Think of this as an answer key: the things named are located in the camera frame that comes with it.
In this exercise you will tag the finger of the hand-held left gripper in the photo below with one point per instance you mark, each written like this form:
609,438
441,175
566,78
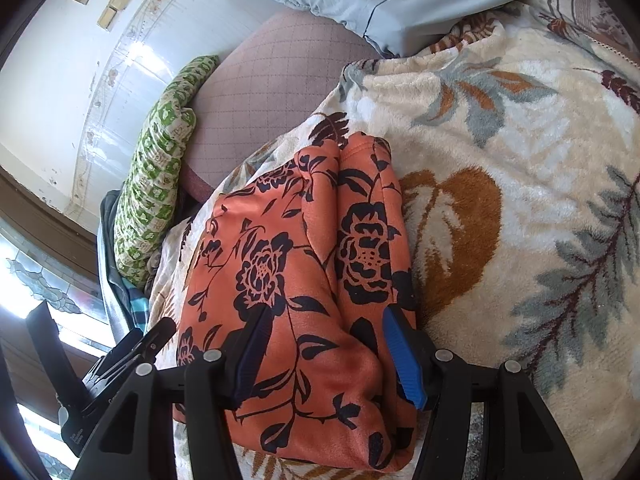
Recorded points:
122,350
160,337

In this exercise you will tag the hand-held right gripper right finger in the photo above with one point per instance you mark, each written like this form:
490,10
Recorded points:
405,360

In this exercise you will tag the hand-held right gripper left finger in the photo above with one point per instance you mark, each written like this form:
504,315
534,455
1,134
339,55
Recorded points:
255,355

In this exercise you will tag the orange floral garment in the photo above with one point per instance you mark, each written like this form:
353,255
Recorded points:
280,260

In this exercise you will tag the teal striped cloth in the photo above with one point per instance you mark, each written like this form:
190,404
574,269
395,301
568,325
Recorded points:
137,307

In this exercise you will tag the dark grey cloth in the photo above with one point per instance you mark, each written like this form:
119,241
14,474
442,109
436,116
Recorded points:
110,260

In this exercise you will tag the stained glass window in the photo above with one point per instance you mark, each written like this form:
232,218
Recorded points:
35,280

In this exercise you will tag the green patterned pillow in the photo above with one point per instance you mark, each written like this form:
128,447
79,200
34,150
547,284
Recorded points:
155,170

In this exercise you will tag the cream leaf print fleece blanket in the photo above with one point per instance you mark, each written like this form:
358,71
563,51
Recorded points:
525,160

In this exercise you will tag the pink quilted mattress cover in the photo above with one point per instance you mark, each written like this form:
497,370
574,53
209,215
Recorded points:
285,85

